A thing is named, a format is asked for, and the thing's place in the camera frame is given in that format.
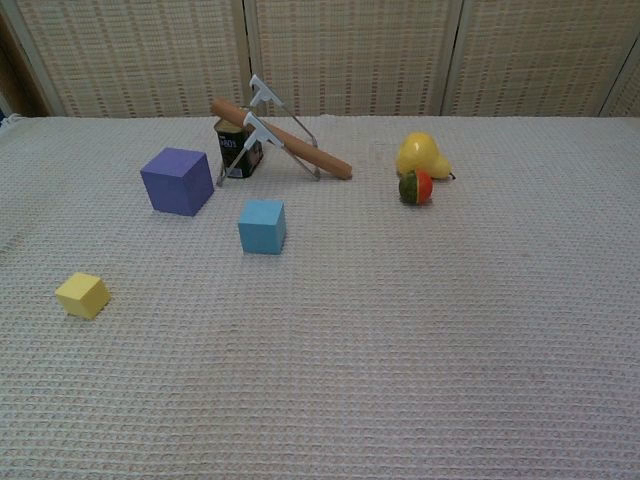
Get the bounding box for red green round fruit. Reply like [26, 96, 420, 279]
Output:
[398, 168, 434, 205]

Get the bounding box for woven bamboo folding screen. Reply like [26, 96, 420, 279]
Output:
[0, 0, 640, 119]

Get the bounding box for brown wooden cabinet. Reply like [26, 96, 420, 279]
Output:
[0, 19, 52, 119]

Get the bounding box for medium blue cube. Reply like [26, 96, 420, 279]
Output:
[237, 199, 287, 256]

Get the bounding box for white woven tablecloth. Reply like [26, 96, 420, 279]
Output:
[0, 113, 640, 480]

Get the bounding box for small yellow cube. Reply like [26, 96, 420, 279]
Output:
[54, 272, 112, 320]

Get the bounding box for yellow pear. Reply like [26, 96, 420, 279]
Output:
[396, 131, 458, 182]

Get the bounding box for small gold tin can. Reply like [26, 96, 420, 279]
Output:
[214, 117, 265, 180]

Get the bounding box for large purple cube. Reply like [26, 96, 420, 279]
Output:
[140, 146, 209, 218]

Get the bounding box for metal wire clip white handles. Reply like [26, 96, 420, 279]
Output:
[215, 73, 322, 188]

